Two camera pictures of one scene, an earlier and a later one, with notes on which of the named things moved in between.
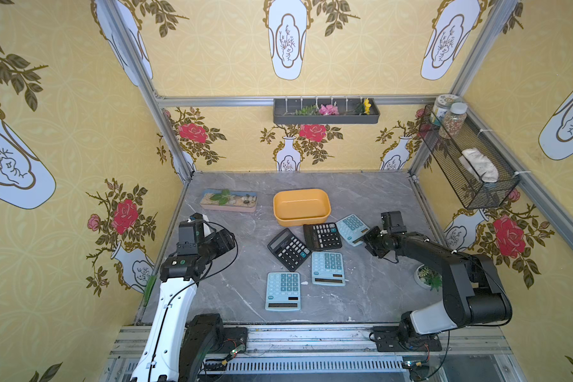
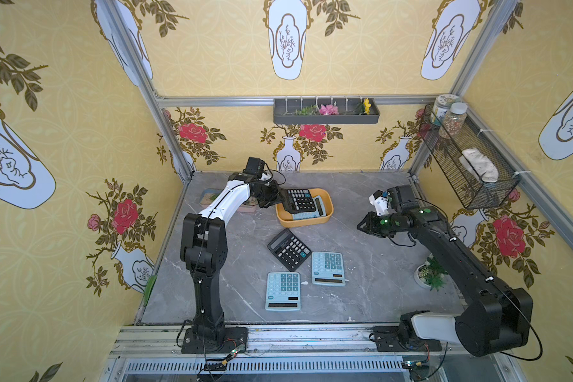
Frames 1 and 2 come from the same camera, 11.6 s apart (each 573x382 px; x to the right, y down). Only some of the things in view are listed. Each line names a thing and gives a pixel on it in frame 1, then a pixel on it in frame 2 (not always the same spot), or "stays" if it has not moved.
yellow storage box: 294,208 stays
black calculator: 290,249 stays
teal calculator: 327,268 stays
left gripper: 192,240 -> 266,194
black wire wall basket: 481,176 stays
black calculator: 321,236 -> 299,200
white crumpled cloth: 480,165 stays
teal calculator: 353,228 -> 319,212
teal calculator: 283,291 stays
